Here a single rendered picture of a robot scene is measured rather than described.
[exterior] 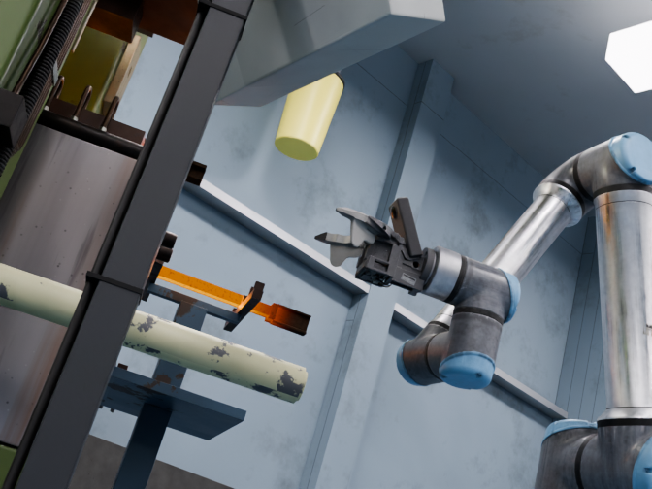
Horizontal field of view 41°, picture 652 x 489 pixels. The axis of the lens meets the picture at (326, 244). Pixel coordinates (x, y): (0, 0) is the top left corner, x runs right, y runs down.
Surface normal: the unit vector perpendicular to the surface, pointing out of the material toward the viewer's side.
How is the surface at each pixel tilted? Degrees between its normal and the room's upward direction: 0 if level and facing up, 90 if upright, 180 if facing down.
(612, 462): 105
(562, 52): 180
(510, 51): 180
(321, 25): 120
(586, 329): 90
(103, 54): 90
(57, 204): 90
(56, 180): 90
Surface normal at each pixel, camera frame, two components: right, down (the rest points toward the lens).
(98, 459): 0.62, -0.14
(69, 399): 0.26, -0.31
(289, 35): -0.77, 0.06
